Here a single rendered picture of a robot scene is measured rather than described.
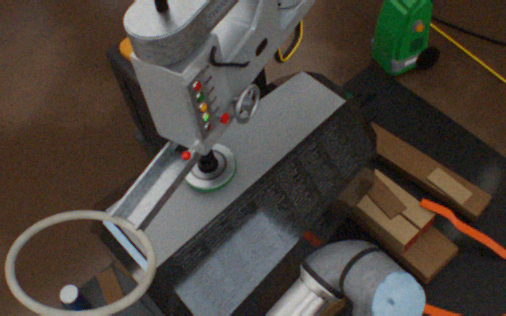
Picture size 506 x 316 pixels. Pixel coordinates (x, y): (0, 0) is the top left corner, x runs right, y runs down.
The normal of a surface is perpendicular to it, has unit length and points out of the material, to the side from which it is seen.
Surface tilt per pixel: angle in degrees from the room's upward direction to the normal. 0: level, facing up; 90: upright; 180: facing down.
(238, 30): 4
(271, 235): 45
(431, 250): 0
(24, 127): 0
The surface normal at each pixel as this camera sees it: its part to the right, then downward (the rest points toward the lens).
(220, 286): 0.40, -0.04
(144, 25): -0.11, -0.58
